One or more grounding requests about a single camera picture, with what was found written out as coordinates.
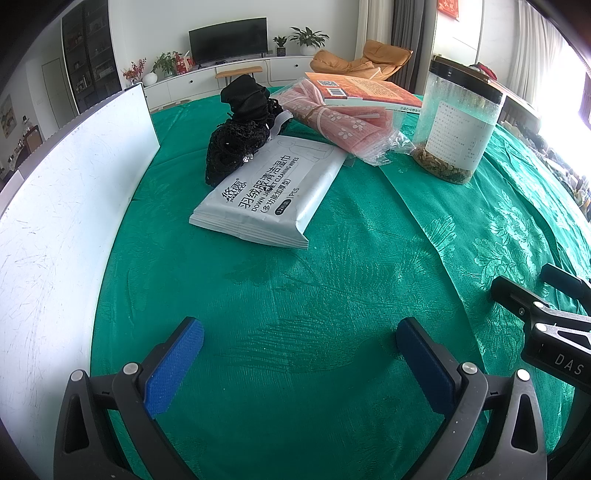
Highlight grey curtain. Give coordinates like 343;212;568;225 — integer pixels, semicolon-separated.
357;0;437;94

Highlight clear jar with black lid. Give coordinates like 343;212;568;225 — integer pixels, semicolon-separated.
412;55;507;185

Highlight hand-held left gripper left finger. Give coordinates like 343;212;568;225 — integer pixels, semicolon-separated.
54;316;205;480

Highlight white board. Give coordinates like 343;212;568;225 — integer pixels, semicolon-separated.
0;83;161;435

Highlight black lace cloth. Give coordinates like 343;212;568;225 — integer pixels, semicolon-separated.
205;76;290;188

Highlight brown wooden furniture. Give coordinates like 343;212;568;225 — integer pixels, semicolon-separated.
500;94;539;126

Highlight orange book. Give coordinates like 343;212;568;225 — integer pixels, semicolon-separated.
304;71;424;114

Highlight pink cloth in plastic bag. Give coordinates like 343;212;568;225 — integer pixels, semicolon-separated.
271;78;417;168

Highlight dark bookcase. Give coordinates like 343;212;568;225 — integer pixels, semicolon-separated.
61;0;123;114

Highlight white wet wipes pack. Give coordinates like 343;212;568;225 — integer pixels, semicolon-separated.
188;135;348;250

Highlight green leafy potted plant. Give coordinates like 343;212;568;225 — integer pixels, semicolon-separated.
152;51;179;78

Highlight large potted plant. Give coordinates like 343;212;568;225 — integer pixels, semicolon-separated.
289;26;330;56

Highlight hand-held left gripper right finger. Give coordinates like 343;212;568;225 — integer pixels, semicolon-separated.
396;318;548;480

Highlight orange lounge chair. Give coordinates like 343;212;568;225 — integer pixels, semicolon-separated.
310;40;413;85

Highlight white TV cabinet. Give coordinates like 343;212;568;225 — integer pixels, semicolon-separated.
142;54;320;112

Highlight red flowers in white vase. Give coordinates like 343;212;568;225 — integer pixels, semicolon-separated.
122;57;158;88

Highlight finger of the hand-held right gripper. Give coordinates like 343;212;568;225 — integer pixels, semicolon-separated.
540;263;591;298
490;275;591;348

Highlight green tablecloth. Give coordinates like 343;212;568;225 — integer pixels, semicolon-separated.
90;85;591;480

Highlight black television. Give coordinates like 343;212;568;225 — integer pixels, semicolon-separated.
188;17;270;64

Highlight wooden stool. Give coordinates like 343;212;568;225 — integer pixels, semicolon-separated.
215;65;263;87

